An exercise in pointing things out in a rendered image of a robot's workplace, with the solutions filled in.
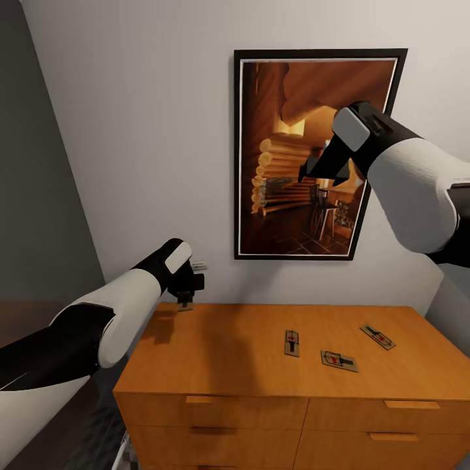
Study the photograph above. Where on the mousetrap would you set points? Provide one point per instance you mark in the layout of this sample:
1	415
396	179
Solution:
292	343
378	337
185	301
339	361

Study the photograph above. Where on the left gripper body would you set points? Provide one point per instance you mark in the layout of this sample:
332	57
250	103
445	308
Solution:
193	282

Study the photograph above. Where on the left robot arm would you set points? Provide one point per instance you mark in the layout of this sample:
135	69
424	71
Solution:
41	373

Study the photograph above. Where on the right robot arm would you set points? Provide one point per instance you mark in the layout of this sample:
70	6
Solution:
424	191

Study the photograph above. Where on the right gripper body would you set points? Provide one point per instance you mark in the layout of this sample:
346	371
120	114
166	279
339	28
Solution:
323	168

